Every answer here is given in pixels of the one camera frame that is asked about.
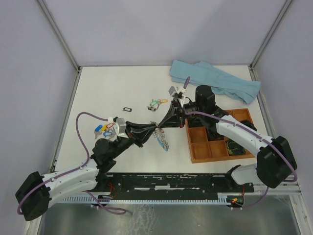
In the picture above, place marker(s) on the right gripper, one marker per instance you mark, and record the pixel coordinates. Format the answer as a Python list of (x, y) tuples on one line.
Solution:
[(175, 111)]

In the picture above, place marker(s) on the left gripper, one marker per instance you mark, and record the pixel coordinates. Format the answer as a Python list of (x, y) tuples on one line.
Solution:
[(140, 133)]

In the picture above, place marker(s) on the large keyring holder blue handle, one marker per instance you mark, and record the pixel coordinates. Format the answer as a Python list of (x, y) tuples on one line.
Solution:
[(160, 136)]

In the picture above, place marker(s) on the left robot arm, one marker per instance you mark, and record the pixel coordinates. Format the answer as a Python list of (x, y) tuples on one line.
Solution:
[(39, 192)]

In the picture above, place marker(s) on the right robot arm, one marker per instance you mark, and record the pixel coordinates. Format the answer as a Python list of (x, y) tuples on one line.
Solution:
[(274, 158)]

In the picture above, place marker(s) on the green yellow tag key bunch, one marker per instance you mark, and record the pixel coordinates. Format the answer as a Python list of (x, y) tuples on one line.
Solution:
[(155, 104)]

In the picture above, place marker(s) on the black tag key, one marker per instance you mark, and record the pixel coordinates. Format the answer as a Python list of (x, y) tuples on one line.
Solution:
[(127, 109)]

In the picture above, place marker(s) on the coloured tag key bunch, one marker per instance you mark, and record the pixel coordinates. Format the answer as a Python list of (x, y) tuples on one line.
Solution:
[(106, 131)]

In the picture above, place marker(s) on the wooden compartment tray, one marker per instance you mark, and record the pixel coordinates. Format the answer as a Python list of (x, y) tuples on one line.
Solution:
[(204, 151)]

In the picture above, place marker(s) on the rolled orange-dotted tie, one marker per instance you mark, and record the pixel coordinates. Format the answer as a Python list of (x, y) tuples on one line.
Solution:
[(212, 136)]

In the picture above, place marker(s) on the light blue cloth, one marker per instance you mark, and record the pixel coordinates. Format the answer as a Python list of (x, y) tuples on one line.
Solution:
[(221, 82)]

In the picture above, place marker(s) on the rolled blue-yellow tie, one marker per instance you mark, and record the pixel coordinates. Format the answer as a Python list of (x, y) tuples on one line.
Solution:
[(234, 149)]

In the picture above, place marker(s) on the rolled black tie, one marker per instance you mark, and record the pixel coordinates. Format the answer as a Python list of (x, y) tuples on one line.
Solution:
[(249, 124)]

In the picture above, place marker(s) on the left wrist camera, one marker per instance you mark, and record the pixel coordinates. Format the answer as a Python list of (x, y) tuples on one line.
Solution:
[(118, 125)]

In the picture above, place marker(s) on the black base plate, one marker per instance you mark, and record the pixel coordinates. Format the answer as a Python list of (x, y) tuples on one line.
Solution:
[(152, 185)]

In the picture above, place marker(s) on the grey cable duct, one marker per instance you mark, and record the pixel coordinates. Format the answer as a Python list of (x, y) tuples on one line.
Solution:
[(84, 198)]

